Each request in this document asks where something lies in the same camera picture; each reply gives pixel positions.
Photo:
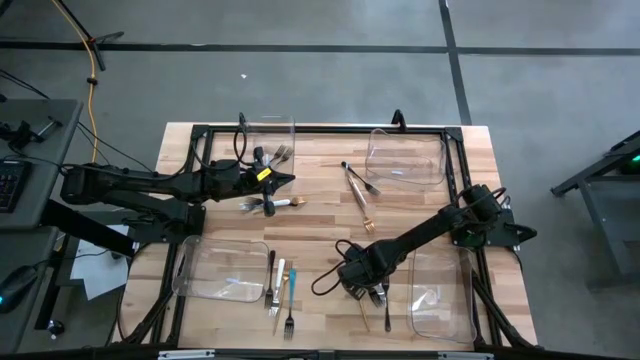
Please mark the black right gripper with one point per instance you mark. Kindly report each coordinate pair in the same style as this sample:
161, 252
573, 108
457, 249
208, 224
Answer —
365, 267

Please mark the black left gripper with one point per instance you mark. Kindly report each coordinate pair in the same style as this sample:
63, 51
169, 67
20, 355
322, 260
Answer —
250, 177

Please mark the cutlery pile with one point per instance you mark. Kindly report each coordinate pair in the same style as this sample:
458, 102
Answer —
365, 315

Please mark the gold fork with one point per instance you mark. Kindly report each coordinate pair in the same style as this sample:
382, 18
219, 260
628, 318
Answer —
369, 226
276, 324
299, 201

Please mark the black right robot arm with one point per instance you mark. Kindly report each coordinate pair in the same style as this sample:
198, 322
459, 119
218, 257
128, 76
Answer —
425, 230

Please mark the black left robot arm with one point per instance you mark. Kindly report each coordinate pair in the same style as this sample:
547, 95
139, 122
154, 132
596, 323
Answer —
150, 182

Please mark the yellow tape label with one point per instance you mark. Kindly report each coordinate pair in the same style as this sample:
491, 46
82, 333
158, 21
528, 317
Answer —
263, 174

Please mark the clear plastic bin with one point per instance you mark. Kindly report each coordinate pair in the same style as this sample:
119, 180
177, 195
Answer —
405, 160
440, 300
220, 270
275, 132

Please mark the black desk support beam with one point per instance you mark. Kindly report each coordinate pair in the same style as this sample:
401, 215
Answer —
85, 230

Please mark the white paper sheet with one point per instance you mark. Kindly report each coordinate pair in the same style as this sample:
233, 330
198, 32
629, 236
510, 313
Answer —
95, 275

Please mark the black tripod stand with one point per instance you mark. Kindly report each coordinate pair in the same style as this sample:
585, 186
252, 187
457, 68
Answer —
93, 40

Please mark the grey low desk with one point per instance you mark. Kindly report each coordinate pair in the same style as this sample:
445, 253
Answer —
25, 240

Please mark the black desk clamp device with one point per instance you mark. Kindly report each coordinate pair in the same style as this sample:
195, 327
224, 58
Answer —
20, 135

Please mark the black keyboard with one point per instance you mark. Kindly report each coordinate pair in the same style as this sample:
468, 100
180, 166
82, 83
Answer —
12, 185

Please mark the dark grey cart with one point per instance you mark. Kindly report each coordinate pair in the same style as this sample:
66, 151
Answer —
615, 225

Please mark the black round knob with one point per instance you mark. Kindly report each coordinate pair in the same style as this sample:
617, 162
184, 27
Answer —
55, 327

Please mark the black computer mouse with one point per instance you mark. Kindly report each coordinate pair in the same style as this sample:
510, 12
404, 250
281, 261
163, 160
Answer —
17, 287

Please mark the black metal rig frame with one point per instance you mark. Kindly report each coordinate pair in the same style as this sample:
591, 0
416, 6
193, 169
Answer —
325, 130

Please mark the black frame bracket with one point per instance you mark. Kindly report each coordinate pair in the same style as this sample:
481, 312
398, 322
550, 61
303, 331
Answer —
242, 119
398, 120

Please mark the white metal bracket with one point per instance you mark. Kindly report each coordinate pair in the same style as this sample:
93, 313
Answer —
185, 354
465, 356

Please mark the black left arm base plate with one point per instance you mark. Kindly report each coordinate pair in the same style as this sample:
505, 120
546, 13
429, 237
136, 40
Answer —
160, 235

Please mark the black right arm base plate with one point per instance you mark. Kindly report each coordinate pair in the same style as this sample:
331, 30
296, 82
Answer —
520, 232

